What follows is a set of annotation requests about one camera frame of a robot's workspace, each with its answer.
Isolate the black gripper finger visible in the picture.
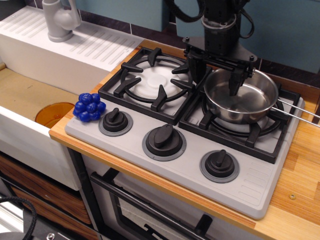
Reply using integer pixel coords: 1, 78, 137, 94
187, 54, 207, 84
228, 68, 248, 97

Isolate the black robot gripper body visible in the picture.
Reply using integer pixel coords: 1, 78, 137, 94
183, 26, 257, 78

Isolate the stainless steel pot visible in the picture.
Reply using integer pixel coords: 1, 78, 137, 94
203, 69, 320, 127

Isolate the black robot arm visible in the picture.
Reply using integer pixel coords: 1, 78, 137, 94
165, 0, 258, 96

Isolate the black middle stove knob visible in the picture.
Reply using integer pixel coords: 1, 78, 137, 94
142, 124, 187, 162

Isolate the black stove knob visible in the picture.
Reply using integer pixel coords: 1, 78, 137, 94
98, 107, 134, 137
142, 124, 187, 162
200, 149, 240, 184

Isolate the black right stove knob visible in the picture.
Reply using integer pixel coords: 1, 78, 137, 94
200, 149, 240, 184

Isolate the grey toy stove top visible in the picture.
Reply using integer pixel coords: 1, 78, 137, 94
65, 94, 299, 219

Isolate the black left stove knob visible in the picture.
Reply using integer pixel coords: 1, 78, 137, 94
98, 107, 134, 137

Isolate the blue toy blueberry cluster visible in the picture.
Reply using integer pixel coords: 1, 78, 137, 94
72, 92, 106, 123

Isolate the black left burner grate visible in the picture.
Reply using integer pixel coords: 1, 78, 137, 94
98, 47, 212, 125

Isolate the black burner grate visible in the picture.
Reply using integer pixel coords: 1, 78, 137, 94
98, 47, 212, 125
178, 84, 301, 164

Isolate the black right burner grate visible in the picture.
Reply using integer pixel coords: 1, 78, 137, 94
178, 84, 301, 164

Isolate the grey toy faucet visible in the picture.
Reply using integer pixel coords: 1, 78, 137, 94
42, 0, 81, 43

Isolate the white toy sink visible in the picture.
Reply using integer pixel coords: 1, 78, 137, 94
0, 6, 142, 191

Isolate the toy oven door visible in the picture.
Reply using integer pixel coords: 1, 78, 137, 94
83, 156, 258, 240

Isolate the wooden drawer front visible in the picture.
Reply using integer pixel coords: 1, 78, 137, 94
0, 152, 98, 240

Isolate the black oven door handle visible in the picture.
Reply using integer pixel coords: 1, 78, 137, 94
90, 168, 213, 240

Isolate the black braided cable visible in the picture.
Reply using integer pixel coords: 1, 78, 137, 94
0, 196, 38, 240

